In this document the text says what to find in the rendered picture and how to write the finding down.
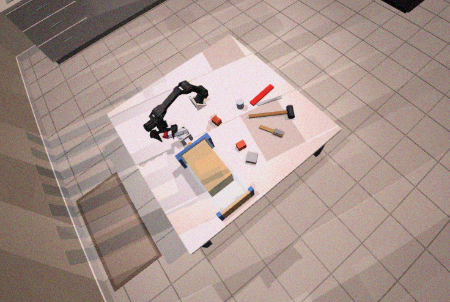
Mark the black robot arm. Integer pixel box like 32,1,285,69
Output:
143,80,208,132

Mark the red bar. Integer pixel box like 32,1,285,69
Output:
250,84,274,106

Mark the orange-red cube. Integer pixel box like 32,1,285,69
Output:
236,140,247,151
212,115,222,126

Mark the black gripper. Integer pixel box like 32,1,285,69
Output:
150,121,178,142

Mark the grey cylinder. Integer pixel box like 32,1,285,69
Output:
236,98,244,109

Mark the black rubber mallet with wooden handle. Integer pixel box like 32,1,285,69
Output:
249,105,295,119

